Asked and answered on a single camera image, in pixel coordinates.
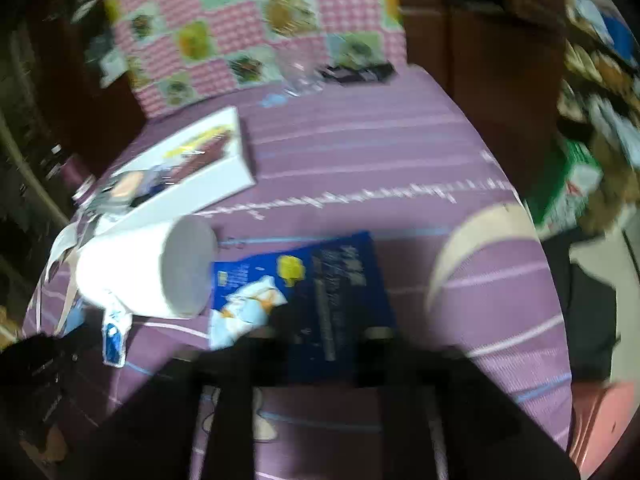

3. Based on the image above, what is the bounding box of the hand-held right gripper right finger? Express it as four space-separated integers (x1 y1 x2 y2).
357 330 581 480

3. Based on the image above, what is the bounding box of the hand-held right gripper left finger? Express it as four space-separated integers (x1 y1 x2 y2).
65 330 286 480

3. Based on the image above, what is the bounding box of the blue printed packet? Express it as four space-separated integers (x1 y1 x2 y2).
207 231 398 386

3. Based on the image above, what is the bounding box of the pink glitter scrub sponge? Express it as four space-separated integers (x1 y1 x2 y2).
170 130 236 183

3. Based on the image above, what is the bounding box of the powder puff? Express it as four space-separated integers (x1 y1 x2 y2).
110 170 146 206

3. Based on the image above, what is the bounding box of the yellow printed packet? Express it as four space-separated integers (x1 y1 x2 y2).
165 127 231 161

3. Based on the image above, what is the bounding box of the long white blue packet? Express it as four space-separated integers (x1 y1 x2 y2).
101 305 133 366

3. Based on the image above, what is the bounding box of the white face mask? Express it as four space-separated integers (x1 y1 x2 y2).
42 220 96 281

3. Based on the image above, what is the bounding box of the white paper towel roll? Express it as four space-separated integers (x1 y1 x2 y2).
75 215 219 320

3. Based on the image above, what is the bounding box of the purple pump bottle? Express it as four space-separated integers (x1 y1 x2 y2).
60 155 98 201

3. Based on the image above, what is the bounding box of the pink plastic object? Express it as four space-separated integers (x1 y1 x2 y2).
567 380 640 476

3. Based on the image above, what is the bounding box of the green white cardboard box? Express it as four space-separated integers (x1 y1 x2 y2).
525 137 603 231

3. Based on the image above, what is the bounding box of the black clip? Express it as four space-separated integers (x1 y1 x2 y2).
320 61 396 86

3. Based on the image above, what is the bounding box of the clear glass cup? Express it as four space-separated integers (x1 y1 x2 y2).
275 47 326 98

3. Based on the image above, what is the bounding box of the dark wooden cabinet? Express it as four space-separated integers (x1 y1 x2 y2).
395 0 571 181

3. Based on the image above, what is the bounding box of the pink checkered chair cover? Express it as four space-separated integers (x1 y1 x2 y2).
100 0 406 118

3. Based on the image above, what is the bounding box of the cluttered storage shelf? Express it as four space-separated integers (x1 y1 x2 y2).
555 0 640 171

